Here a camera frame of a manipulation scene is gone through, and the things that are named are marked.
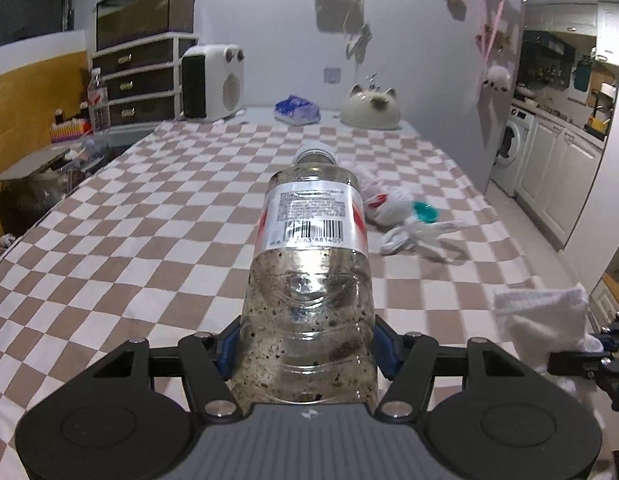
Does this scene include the white space heater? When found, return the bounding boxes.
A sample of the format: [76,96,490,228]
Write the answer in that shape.
[181,42,245,122]

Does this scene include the black range hood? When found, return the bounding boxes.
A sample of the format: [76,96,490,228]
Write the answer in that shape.
[522,30,575,58]

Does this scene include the white kitchen base cabinets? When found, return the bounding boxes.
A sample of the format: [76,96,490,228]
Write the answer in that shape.
[514,110,607,251]

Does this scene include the white trash pile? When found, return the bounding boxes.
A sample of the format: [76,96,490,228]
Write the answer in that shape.
[357,167,420,226]

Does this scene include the grey side table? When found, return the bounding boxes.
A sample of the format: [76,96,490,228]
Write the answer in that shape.
[0,140,110,183]

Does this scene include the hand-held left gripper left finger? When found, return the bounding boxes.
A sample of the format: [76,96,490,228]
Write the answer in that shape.
[88,324,242,418]

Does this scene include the white washing machine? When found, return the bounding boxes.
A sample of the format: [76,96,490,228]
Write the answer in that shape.
[491,105,536,198]

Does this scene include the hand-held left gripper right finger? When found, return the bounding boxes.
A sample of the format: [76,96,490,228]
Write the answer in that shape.
[373,316,533,418]

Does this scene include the white upper kitchen cabinet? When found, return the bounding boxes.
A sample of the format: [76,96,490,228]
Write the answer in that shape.
[524,2,619,66]

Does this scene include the white plastic wrapper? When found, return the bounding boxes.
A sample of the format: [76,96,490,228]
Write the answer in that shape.
[379,219,467,256]

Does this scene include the blue tissue pack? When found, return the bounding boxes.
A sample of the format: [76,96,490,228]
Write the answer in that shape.
[274,95,321,126]

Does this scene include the white tissue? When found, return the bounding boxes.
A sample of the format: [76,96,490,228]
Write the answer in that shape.
[492,284,604,395]

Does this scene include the clear bottle with red label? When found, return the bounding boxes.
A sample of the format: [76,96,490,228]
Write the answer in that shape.
[88,67,111,132]

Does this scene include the box of coloured pens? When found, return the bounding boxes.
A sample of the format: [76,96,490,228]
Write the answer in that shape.
[49,117,92,145]

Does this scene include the glass fish tank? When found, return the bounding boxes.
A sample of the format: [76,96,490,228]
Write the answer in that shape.
[95,0,196,52]

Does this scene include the dark plastic drawer unit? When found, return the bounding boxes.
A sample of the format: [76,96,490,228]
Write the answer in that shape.
[92,32,200,126]

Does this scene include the clear plastic bottle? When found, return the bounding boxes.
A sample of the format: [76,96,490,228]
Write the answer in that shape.
[228,141,380,406]

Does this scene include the brown white checkered blanket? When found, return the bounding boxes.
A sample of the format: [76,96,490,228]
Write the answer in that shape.
[0,119,560,480]

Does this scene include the white plush sheep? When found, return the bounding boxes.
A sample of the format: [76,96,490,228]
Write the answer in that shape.
[482,65,513,93]

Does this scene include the yellow basin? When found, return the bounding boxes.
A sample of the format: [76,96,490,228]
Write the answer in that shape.
[584,115,613,136]

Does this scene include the cream cat-shaped ornament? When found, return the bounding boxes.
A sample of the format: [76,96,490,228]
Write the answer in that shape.
[339,85,401,130]

